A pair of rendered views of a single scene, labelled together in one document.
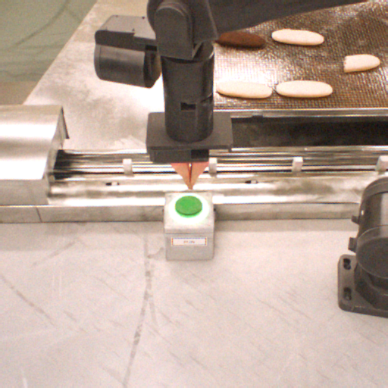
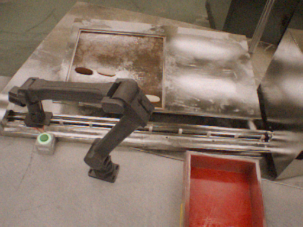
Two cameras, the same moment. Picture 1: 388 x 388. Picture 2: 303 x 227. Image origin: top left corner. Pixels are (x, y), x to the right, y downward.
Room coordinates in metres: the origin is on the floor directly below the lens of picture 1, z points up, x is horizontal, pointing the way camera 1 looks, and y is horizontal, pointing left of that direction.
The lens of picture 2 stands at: (-0.21, -0.37, 1.92)
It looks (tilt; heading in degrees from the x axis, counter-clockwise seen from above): 49 degrees down; 355
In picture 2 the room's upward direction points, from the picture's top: 9 degrees clockwise
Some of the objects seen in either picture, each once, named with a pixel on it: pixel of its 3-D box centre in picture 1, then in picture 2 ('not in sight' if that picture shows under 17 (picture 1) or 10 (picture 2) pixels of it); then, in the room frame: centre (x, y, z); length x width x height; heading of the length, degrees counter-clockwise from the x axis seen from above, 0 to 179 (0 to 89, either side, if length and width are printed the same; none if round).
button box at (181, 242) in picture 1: (189, 232); (47, 145); (0.47, 0.01, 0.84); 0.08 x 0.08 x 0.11; 1
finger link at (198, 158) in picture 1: (180, 160); (38, 125); (0.47, 0.02, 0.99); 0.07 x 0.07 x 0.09; 1
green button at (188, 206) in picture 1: (189, 208); (44, 138); (0.47, 0.01, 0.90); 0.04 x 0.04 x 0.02
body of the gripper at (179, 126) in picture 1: (189, 114); (36, 113); (0.47, 0.01, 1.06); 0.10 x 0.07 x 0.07; 91
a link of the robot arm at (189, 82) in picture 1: (183, 68); (32, 103); (0.47, 0.01, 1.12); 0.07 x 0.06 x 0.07; 73
